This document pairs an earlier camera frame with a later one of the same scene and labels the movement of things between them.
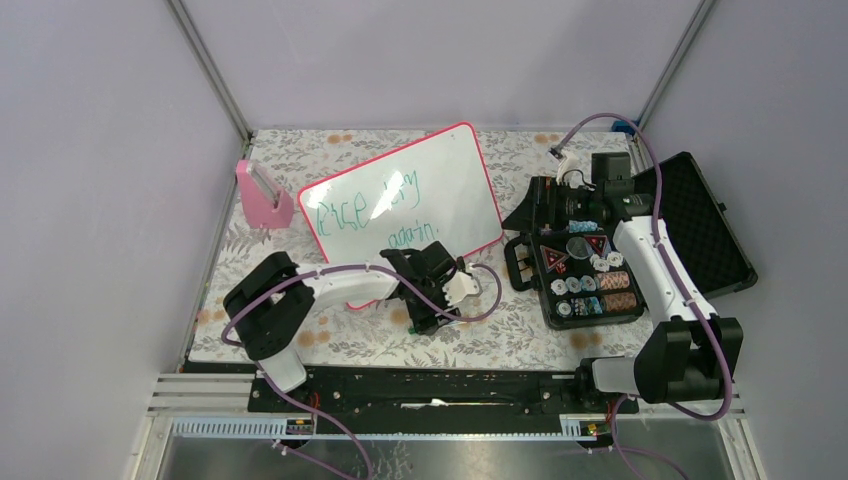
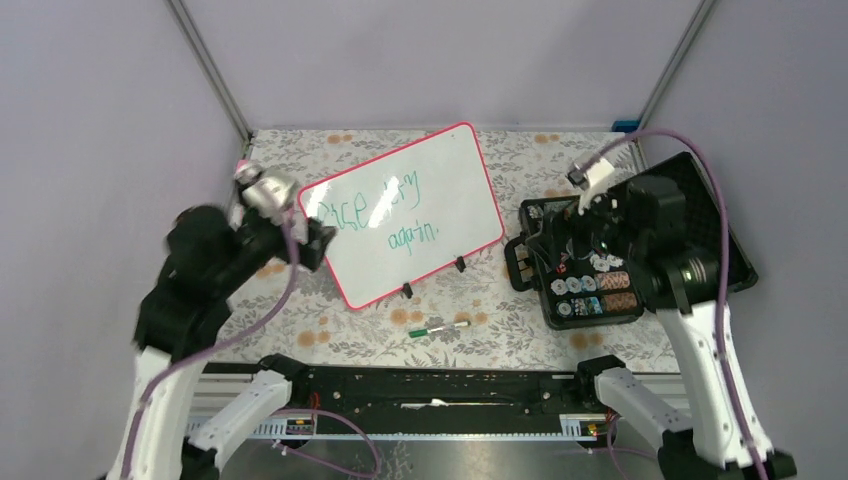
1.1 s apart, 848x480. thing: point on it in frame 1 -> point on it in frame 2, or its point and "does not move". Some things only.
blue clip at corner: (623, 126) does not move
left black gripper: (425, 320) -> (311, 252)
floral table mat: (503, 329) does not move
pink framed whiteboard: (431, 189) does not move
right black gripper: (529, 215) -> (576, 223)
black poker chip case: (579, 276) does not move
